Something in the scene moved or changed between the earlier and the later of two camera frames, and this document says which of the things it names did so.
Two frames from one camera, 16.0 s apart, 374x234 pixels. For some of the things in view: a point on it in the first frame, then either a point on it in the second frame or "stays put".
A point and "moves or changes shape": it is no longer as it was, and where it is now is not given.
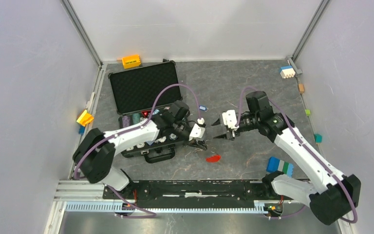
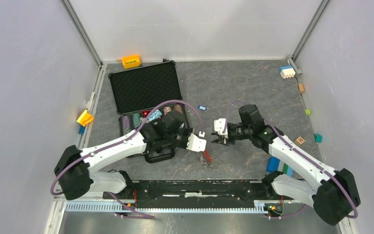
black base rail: x=195 y=194 stays put
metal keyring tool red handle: x=213 y=158 moves or changes shape
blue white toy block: x=287 y=71 stays put
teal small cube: x=318 y=138 stays put
